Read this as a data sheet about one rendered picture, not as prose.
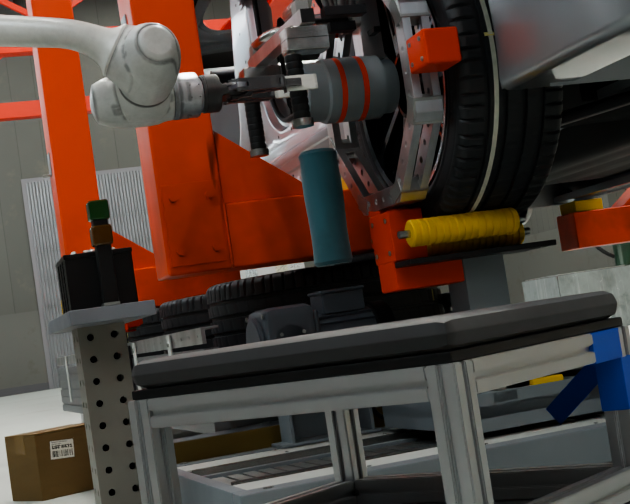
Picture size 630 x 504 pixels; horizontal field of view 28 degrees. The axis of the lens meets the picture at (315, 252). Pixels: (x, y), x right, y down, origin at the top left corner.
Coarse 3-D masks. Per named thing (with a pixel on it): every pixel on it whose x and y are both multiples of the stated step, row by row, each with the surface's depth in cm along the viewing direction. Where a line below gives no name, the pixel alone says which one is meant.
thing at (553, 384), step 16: (528, 384) 277; (544, 384) 252; (560, 384) 254; (480, 400) 248; (496, 400) 249; (512, 400) 250; (528, 400) 251; (544, 400) 252; (592, 400) 255; (384, 416) 294; (400, 416) 284; (416, 416) 274; (496, 416) 249; (512, 416) 250; (528, 416) 251; (544, 416) 252; (576, 416) 258; (496, 432) 252
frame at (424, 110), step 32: (384, 0) 257; (416, 0) 252; (416, 32) 254; (416, 96) 249; (352, 128) 298; (416, 128) 252; (352, 160) 297; (416, 160) 263; (352, 192) 289; (384, 192) 271; (416, 192) 263
